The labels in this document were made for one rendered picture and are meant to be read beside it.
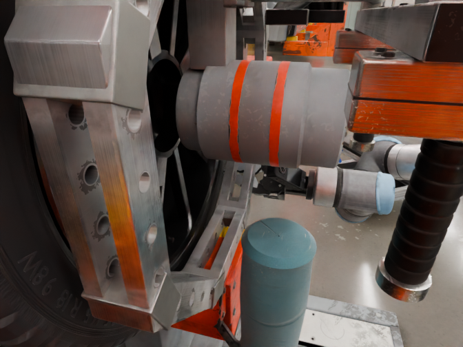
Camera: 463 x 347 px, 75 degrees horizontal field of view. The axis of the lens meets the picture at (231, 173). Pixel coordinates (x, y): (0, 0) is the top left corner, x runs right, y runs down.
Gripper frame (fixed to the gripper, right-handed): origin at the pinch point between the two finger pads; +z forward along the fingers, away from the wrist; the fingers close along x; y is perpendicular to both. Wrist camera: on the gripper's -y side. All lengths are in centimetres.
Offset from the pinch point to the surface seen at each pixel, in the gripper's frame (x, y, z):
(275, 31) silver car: 183, 156, 22
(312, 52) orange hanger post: 234, 246, -12
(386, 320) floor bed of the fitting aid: -29, 50, -50
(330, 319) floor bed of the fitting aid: -32, 47, -32
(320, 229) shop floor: 3, 94, -29
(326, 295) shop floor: -26, 64, -32
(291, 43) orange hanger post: 241, 239, 14
